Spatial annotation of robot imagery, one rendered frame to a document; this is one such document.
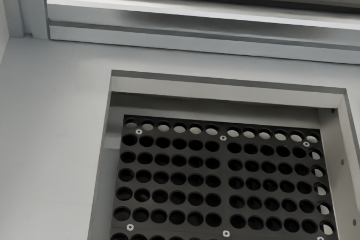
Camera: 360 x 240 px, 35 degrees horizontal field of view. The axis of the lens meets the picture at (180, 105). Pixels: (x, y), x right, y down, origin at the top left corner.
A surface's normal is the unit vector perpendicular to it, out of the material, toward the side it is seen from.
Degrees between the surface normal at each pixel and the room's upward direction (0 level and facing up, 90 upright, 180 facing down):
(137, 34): 90
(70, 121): 0
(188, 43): 90
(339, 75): 0
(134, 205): 0
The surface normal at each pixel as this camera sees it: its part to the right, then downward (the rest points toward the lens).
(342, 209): -1.00, -0.07
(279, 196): 0.09, -0.66
